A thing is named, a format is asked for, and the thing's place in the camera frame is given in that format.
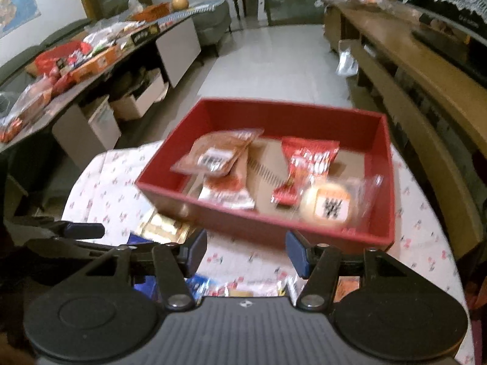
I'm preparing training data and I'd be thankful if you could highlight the dark blue wafer biscuit packet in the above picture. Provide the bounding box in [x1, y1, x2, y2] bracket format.
[127, 233, 159, 301]

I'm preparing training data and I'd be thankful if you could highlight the blue white cartoon snack packet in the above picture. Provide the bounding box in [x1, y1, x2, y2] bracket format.
[185, 274, 215, 301]

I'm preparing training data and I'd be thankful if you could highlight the gold foil snack packet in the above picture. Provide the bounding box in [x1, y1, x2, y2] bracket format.
[139, 213, 191, 244]

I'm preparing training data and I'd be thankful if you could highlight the white green seaweed snack packet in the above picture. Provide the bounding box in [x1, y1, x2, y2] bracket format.
[205, 275, 305, 297]

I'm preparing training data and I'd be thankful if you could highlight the round bun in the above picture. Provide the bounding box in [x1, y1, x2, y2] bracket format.
[297, 175, 384, 230]

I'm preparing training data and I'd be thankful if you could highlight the white spicy strip packet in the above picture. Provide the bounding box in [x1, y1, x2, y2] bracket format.
[198, 174, 255, 210]

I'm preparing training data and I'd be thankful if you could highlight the red orange snack packet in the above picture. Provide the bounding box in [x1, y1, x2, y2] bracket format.
[271, 137, 340, 207]

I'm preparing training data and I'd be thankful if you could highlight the clear packet brown tofu snack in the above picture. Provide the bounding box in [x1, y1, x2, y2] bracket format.
[171, 129, 264, 177]

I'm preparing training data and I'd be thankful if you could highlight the long side table with snacks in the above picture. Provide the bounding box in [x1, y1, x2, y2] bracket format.
[1, 2, 214, 154]

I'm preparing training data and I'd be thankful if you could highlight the cherry print tablecloth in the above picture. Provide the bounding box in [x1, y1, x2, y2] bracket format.
[60, 139, 476, 365]

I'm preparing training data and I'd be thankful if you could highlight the red cardboard box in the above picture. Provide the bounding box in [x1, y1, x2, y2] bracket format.
[135, 98, 395, 253]

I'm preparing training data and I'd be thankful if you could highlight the white storage box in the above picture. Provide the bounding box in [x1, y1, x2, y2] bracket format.
[109, 68, 168, 121]

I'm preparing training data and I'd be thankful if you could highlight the grey sofa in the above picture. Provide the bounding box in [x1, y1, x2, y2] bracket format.
[191, 0, 231, 57]

